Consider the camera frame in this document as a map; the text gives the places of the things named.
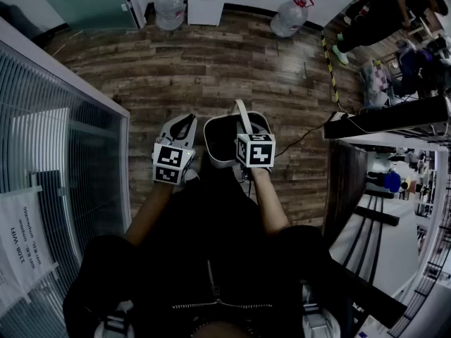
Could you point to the frosted green glass door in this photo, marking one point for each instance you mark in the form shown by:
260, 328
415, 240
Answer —
88, 2

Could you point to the black metal shelf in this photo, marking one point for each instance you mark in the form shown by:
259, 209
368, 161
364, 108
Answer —
387, 120

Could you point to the person's left forearm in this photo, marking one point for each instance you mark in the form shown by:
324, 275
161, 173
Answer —
148, 213

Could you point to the black metal railing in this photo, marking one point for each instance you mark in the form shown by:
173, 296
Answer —
433, 269

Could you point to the person's black jacket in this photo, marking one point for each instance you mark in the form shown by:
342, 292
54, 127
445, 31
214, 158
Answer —
197, 259

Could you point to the white power strip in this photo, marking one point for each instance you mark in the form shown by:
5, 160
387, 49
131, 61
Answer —
339, 115

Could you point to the dark wooden panel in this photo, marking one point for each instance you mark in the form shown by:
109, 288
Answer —
345, 188

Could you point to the person's white shoe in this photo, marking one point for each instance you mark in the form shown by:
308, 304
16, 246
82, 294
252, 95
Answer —
191, 176

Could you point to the clear water jug red cap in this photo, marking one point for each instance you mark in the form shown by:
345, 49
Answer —
289, 18
170, 11

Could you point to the glass partition with blinds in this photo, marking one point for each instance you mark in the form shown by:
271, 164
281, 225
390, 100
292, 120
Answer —
53, 136

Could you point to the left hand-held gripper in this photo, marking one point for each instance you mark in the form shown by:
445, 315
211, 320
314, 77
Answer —
168, 160

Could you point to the checked storage bag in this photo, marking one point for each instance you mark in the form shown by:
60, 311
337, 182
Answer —
374, 83

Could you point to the white paper sign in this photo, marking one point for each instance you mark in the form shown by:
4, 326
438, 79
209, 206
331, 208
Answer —
24, 238

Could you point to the white water dispenser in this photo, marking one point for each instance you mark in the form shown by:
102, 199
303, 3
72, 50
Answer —
205, 7

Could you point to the person's right forearm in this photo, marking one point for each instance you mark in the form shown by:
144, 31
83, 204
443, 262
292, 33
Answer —
269, 203

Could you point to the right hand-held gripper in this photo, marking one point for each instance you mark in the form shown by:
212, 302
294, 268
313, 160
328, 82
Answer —
260, 153

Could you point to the purple cloth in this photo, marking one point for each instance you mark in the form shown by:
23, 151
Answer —
415, 69

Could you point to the yellow black striped floor strip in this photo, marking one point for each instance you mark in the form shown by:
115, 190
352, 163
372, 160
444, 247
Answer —
331, 72

